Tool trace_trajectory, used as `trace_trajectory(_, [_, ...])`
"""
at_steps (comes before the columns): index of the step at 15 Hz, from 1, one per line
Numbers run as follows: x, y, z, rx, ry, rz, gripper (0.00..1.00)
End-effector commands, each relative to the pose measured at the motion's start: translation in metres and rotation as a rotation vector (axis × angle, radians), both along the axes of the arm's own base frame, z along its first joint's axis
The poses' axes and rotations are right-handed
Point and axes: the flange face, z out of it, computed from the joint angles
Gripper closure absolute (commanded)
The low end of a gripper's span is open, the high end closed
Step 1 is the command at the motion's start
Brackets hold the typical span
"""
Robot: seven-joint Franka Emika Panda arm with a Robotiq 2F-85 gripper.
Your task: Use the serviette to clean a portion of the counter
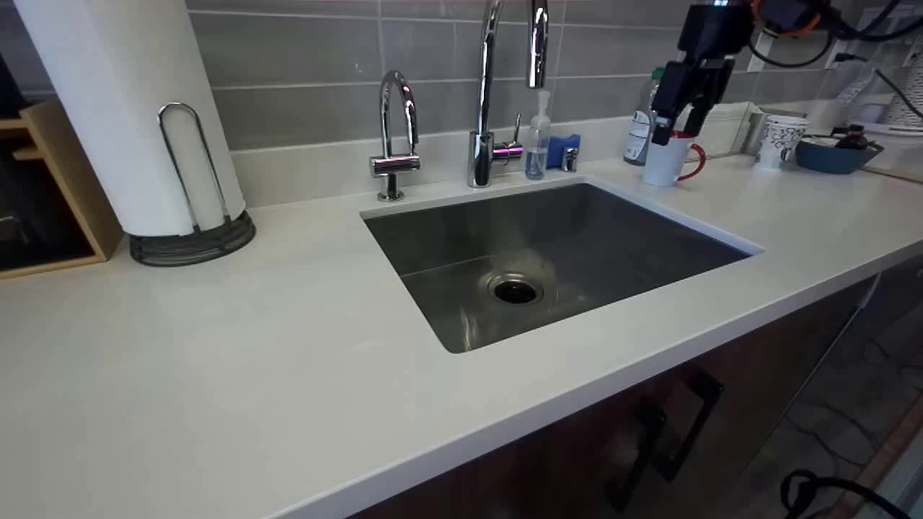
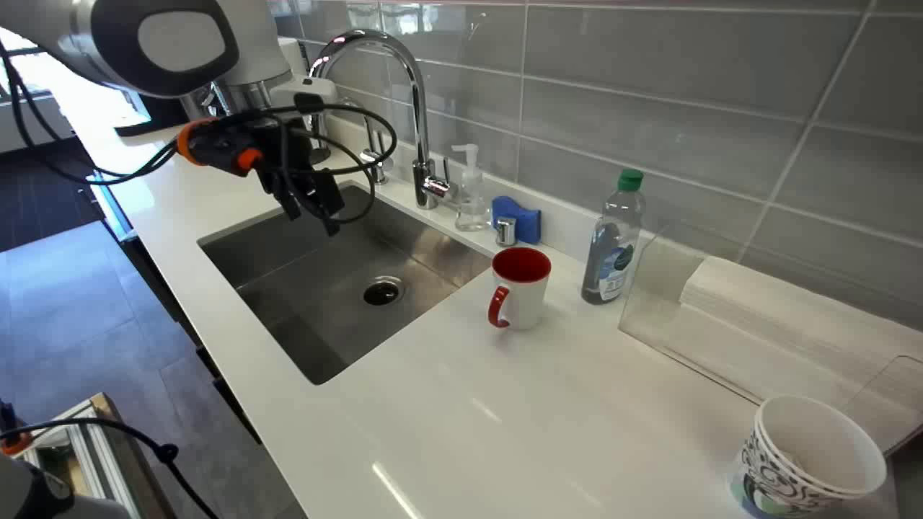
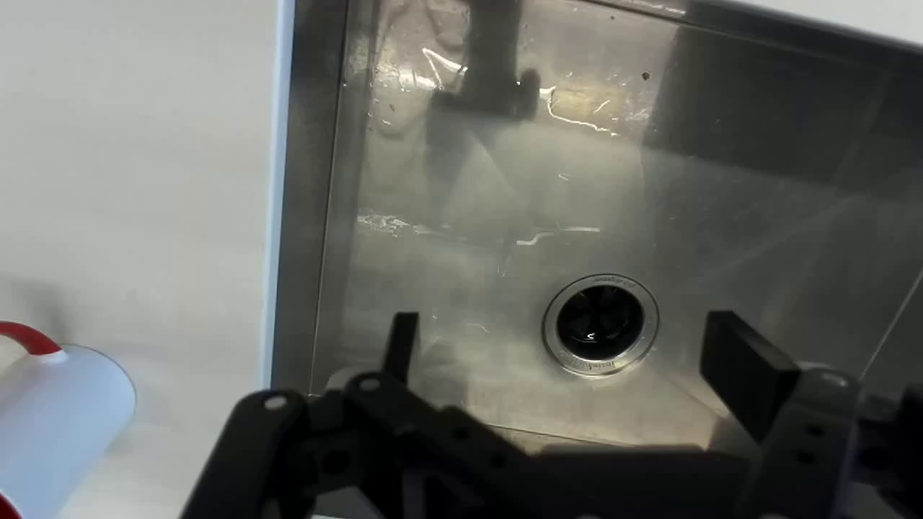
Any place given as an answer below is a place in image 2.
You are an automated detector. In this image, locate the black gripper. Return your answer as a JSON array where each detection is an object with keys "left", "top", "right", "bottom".
[{"left": 254, "top": 119, "right": 342, "bottom": 236}]

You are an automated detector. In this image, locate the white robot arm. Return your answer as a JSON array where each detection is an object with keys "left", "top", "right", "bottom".
[{"left": 0, "top": 0, "right": 342, "bottom": 234}]

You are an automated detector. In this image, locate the stainless steel sink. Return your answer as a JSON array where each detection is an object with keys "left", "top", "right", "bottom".
[{"left": 199, "top": 184, "right": 490, "bottom": 387}]

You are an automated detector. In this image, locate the sink drain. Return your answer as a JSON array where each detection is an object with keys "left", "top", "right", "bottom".
[{"left": 362, "top": 275, "right": 400, "bottom": 306}]

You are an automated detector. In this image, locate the chrome gooseneck faucet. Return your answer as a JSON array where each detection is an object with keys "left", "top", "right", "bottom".
[{"left": 301, "top": 27, "right": 456, "bottom": 210}]

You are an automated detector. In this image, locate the clear soap dispenser bottle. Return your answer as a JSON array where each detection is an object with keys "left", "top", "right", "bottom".
[{"left": 456, "top": 145, "right": 488, "bottom": 230}]

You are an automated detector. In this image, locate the blue sponge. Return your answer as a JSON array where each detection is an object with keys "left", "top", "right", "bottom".
[{"left": 490, "top": 195, "right": 541, "bottom": 246}]

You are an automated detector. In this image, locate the white red mug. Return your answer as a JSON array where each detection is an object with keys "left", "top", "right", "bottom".
[{"left": 488, "top": 249, "right": 551, "bottom": 328}]

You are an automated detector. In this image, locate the green capped plastic bottle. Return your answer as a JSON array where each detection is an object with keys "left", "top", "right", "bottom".
[{"left": 581, "top": 169, "right": 643, "bottom": 306}]

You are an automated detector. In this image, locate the patterned paper cup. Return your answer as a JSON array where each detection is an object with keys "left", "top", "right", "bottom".
[{"left": 728, "top": 394, "right": 888, "bottom": 519}]

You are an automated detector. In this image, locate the black orange wrist camera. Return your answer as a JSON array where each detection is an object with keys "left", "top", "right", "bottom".
[{"left": 175, "top": 122, "right": 263, "bottom": 175}]

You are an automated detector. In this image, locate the black cable lower left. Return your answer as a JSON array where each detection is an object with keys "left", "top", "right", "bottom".
[{"left": 0, "top": 400, "right": 219, "bottom": 519}]

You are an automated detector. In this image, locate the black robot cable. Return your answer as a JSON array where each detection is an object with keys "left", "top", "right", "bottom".
[{"left": 0, "top": 41, "right": 400, "bottom": 224}]

